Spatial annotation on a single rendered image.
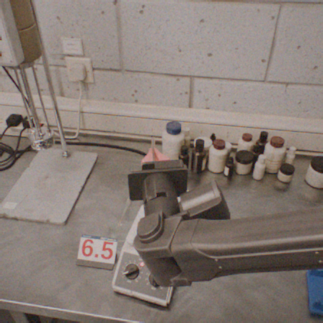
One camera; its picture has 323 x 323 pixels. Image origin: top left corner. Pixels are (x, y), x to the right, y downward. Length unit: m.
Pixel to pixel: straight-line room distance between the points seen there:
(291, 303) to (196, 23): 0.76
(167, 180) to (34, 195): 0.56
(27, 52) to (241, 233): 0.61
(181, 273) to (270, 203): 0.60
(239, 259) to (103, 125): 0.90
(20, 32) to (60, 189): 0.45
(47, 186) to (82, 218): 0.17
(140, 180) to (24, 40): 0.42
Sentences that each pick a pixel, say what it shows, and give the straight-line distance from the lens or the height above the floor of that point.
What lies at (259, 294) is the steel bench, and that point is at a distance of 0.84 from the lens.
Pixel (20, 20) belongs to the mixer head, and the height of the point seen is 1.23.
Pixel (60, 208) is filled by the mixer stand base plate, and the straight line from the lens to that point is 0.99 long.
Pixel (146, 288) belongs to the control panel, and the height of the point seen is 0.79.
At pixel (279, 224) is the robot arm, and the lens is 0.40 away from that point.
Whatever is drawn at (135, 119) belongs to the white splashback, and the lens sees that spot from 1.17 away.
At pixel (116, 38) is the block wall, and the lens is 1.11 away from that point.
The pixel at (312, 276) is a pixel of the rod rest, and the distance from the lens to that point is 0.89.
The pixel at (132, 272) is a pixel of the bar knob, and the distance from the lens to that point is 0.78.
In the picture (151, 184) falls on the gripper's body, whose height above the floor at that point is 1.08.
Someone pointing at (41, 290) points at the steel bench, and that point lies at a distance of 0.86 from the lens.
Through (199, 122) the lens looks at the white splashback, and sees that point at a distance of 1.14.
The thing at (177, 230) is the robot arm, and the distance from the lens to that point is 0.44.
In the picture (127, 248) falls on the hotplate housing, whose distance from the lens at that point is 0.80.
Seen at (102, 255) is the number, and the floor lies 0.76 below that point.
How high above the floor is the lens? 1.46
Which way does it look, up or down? 39 degrees down
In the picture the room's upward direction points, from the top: straight up
